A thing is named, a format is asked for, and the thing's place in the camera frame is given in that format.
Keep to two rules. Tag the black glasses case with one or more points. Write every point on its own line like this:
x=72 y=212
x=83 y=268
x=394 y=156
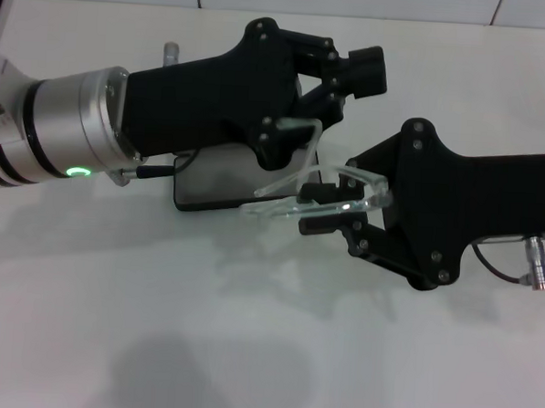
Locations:
x=214 y=187

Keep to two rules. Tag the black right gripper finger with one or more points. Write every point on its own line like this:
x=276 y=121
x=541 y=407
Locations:
x=321 y=227
x=319 y=193

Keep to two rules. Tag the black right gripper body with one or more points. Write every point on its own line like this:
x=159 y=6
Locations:
x=474 y=201

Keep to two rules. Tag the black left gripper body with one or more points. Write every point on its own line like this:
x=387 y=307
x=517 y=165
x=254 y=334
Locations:
x=204 y=104

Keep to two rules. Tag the clear white glasses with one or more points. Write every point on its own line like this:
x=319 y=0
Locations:
x=299 y=210

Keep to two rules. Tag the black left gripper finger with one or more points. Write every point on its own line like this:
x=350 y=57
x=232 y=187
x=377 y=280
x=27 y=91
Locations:
x=328 y=106
x=367 y=62

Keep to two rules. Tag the silver plug connector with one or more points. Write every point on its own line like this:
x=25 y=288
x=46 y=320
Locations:
x=171 y=53

